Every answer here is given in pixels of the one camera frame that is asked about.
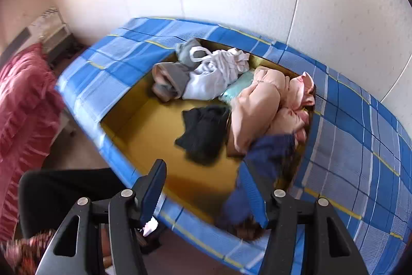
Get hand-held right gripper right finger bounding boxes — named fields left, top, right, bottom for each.
left=238, top=162, right=369, bottom=275

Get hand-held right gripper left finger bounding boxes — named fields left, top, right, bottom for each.
left=35, top=159, right=167, bottom=275

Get navy blue garment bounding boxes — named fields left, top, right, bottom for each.
left=215, top=132, right=297, bottom=231

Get gold cardboard box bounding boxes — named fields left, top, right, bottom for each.
left=100, top=38, right=318, bottom=244

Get black garment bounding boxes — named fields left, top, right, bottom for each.
left=175, top=105, right=231, bottom=166

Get pale pink padded jacket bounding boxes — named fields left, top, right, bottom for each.
left=225, top=65, right=316, bottom=159

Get grey brown pants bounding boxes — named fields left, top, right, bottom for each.
left=151, top=62, right=193, bottom=102

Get light teal soft pack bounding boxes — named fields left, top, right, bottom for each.
left=220, top=70, right=257, bottom=104

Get pink floral garment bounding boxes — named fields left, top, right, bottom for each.
left=287, top=71, right=318, bottom=144

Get white cloth garment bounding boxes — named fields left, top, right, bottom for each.
left=183, top=46, right=251, bottom=101

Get grey cloth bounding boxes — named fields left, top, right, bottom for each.
left=175, top=38, right=205, bottom=68

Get person's black trouser leg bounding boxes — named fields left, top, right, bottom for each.
left=18, top=167, right=136, bottom=241

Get blue plaid bed sheet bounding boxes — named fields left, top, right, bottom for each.
left=55, top=16, right=412, bottom=275

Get red patterned cloth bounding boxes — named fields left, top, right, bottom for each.
left=0, top=228, right=57, bottom=275

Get red blanket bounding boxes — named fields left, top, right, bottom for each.
left=0, top=43, right=70, bottom=244

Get white radiator heater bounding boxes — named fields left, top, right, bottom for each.
left=19, top=7, right=75, bottom=60

